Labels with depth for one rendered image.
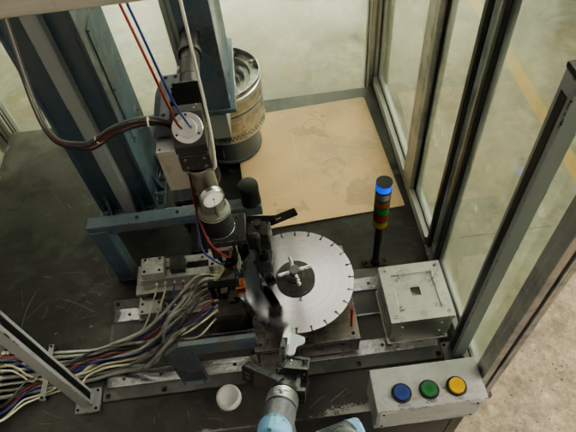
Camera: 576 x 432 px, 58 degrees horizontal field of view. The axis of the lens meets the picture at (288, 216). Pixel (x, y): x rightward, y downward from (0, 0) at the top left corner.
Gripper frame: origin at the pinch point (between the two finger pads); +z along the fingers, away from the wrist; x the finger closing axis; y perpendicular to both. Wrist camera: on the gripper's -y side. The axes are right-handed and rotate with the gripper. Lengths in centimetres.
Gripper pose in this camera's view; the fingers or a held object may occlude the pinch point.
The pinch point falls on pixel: (287, 347)
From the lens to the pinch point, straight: 146.2
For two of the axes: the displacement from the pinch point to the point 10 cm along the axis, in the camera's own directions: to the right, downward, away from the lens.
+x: 0.1, -9.4, -3.3
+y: 9.9, 0.5, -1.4
